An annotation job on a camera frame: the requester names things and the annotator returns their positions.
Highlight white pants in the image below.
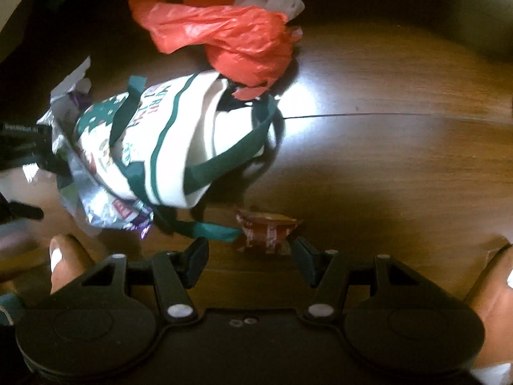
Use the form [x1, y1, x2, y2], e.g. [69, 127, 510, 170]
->
[471, 363, 513, 385]

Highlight beige bed frame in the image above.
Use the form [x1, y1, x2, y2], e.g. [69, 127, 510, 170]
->
[0, 0, 41, 55]

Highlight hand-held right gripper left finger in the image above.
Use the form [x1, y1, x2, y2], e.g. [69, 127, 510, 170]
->
[82, 237, 210, 325]

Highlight teal cloth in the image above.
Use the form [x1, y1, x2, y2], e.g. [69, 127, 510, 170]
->
[0, 293, 25, 326]

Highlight white crumpled plastic bag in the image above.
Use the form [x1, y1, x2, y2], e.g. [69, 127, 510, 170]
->
[236, 0, 305, 21]

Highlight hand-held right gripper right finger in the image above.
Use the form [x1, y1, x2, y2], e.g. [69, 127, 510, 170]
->
[292, 237, 427, 323]

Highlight person's right foot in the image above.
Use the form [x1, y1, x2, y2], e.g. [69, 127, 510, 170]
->
[465, 244, 513, 370]

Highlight orange plastic bag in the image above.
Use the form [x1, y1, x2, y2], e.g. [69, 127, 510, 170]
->
[126, 0, 303, 101]

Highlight silver foil snack wrapper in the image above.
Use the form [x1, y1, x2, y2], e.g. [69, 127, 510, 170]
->
[38, 56, 155, 241]

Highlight white tote bag green trim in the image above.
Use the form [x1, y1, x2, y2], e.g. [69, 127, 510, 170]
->
[74, 70, 286, 245]

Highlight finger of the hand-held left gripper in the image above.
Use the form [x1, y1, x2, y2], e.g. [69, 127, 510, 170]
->
[0, 192, 44, 225]

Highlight red candy wrapper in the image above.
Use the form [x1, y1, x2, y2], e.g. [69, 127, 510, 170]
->
[234, 206, 304, 255]

